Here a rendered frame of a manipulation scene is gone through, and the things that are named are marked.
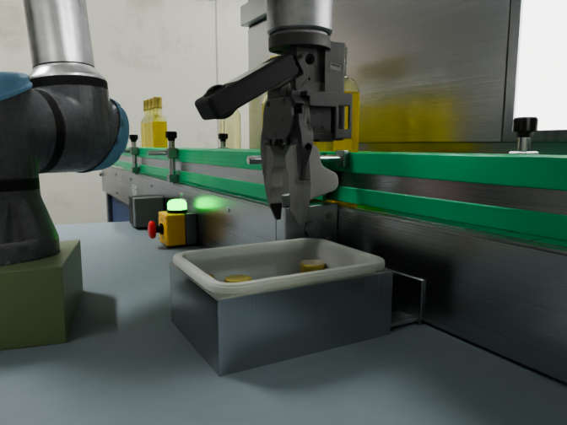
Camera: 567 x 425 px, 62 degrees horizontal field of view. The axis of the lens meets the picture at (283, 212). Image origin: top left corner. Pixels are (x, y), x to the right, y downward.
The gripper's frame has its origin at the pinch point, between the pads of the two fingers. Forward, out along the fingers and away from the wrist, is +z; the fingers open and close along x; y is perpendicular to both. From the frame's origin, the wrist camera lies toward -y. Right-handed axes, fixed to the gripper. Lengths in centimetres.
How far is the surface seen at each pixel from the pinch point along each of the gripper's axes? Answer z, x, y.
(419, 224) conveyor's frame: 2.1, -5.0, 16.8
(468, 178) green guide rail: -4.1, -11.0, 18.3
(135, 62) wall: -70, 336, 50
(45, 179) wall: 17, 348, -17
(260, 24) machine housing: -43, 82, 36
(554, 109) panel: -12.5, -9.9, 34.8
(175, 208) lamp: 6, 54, 2
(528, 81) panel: -16.5, -6.0, 34.7
